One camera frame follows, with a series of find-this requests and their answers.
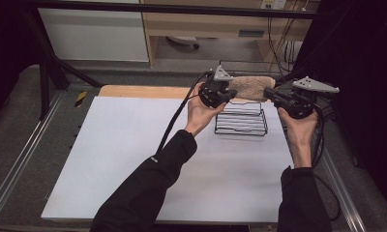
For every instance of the light wooden desk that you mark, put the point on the light wooden desk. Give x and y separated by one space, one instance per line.
207 27

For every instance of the white wall socket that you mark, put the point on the white wall socket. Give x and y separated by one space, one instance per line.
273 4

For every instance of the office chair base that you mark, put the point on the office chair base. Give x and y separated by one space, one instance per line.
183 40

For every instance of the person's right hand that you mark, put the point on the person's right hand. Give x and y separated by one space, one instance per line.
299 130

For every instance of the yellow black tape strip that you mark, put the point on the yellow black tape strip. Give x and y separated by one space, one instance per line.
80 99

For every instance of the aluminium rail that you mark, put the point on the aluminium rail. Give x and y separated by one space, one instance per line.
23 151
343 193

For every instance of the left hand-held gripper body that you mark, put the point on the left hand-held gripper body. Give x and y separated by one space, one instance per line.
215 93

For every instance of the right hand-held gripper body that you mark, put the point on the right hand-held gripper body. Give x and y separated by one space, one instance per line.
298 103

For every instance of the white cabinet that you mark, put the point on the white cabinet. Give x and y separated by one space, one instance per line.
95 35

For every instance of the brown towel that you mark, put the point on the brown towel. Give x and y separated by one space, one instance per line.
251 87

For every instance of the black metal crossbar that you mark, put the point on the black metal crossbar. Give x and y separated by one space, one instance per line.
182 9

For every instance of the person's left hand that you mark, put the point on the person's left hand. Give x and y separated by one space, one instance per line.
199 116

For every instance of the black curtain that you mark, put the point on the black curtain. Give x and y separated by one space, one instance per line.
365 64
6 48

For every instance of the white foam mat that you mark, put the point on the white foam mat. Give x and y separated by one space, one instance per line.
101 154

